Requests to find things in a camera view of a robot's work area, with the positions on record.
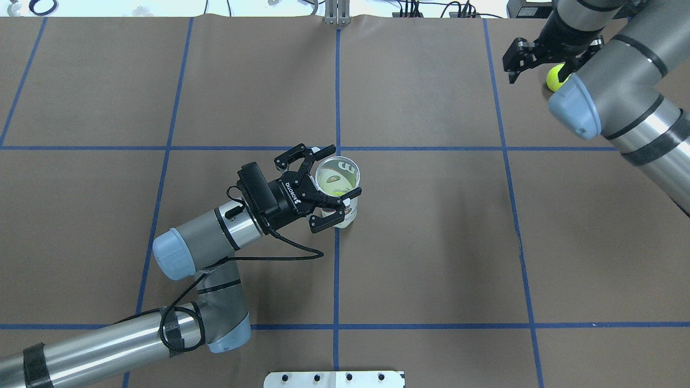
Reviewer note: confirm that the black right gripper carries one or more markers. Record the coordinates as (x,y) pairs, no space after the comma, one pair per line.
(545,47)

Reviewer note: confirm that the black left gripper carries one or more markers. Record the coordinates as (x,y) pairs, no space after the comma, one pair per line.
(284,200)

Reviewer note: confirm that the yellow Wilson tennis ball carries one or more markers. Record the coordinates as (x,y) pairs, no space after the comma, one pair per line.
(553,80)

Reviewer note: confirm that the yellow Roland Garros tennis ball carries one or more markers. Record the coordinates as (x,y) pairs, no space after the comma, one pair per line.
(337,188)

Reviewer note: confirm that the clear tennis ball can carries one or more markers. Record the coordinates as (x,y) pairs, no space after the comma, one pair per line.
(336,176)

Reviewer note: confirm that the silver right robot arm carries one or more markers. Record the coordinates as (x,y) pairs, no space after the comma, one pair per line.
(610,89)

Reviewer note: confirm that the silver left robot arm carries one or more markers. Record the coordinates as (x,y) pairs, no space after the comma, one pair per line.
(77,226)

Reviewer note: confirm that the black box on table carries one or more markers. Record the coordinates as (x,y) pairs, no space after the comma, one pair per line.
(517,9)

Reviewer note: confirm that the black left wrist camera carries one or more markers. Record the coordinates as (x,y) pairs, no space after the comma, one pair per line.
(257,191)

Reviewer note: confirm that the aluminium frame post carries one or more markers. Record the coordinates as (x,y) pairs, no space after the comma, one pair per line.
(337,12)

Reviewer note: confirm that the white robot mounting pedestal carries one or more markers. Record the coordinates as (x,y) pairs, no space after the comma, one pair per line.
(386,378)

